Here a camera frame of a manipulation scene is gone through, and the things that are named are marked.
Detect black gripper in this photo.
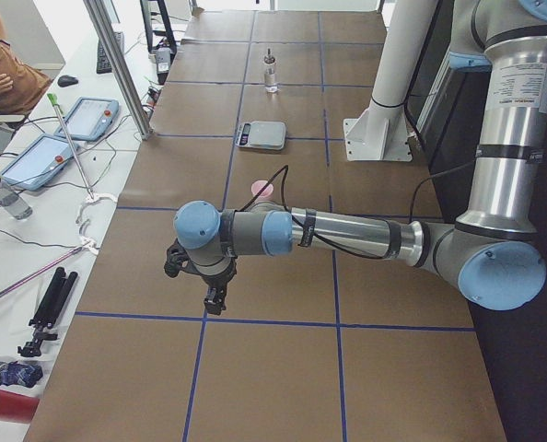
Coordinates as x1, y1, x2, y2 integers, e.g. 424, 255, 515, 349
194, 257, 237, 316

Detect pink plastic cup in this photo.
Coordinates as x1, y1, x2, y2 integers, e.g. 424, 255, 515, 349
250, 180, 274, 202

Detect glass sauce bottle metal lid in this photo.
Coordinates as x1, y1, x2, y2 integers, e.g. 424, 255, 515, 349
263, 47, 278, 93

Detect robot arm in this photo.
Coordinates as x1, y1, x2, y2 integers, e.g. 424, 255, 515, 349
164, 1, 547, 315

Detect silver kitchen scale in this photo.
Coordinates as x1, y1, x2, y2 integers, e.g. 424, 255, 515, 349
235, 121, 286, 151

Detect black folded tripod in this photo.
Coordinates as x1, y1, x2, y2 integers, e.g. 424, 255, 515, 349
17, 267, 78, 357

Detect blue folded umbrella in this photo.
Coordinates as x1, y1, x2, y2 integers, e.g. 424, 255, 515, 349
0, 361, 43, 388

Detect far teach pendant tablet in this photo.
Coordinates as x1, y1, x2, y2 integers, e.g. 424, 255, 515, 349
61, 97, 120, 142

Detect teach pendant tablet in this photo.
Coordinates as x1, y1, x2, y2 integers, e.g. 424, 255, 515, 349
61, 97, 120, 142
0, 134, 74, 191

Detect near teach pendant tablet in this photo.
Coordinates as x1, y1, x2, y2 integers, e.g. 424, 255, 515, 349
0, 134, 74, 191

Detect red cylinder bottle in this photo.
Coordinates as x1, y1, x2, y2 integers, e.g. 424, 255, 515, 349
0, 390, 40, 424

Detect clear water bottle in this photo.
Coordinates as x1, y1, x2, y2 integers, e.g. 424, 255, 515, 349
0, 177, 32, 220

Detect metal rod green tip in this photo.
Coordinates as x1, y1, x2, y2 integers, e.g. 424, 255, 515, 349
46, 93, 94, 202

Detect black keyboard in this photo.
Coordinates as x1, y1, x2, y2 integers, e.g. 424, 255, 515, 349
96, 31, 124, 74

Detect black computer mouse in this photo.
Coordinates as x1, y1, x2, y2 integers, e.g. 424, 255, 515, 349
57, 75, 79, 87

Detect person in brown shirt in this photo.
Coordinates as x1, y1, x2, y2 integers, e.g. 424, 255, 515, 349
0, 18, 52, 115

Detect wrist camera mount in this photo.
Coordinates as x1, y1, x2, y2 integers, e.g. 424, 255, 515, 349
164, 239, 195, 278

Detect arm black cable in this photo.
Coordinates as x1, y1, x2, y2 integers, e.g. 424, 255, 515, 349
240, 164, 480, 259

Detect white pedestal column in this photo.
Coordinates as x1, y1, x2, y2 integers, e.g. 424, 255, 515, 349
343, 0, 437, 162

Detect aluminium frame post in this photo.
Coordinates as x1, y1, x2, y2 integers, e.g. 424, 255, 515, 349
84, 0, 152, 140

